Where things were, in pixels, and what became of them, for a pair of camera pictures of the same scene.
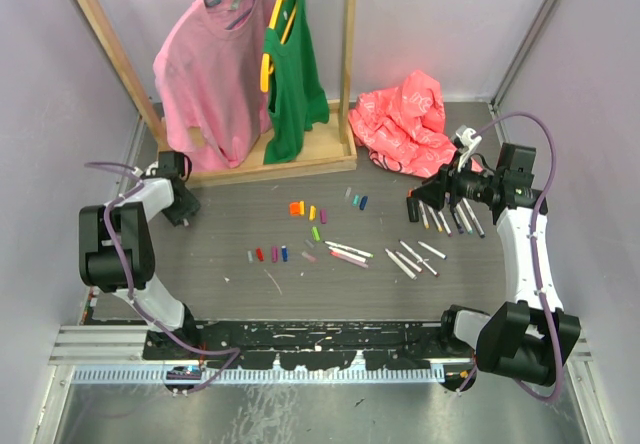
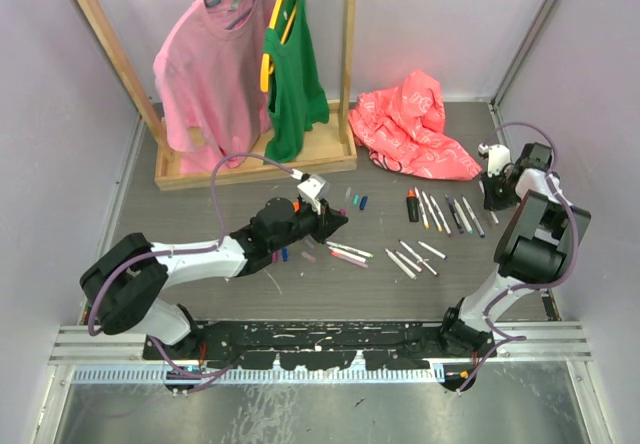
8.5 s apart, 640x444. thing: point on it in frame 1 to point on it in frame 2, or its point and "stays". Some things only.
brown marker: (420, 258) stays
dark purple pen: (457, 219) stays
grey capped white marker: (349, 255) stays
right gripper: (432, 193) to (492, 202)
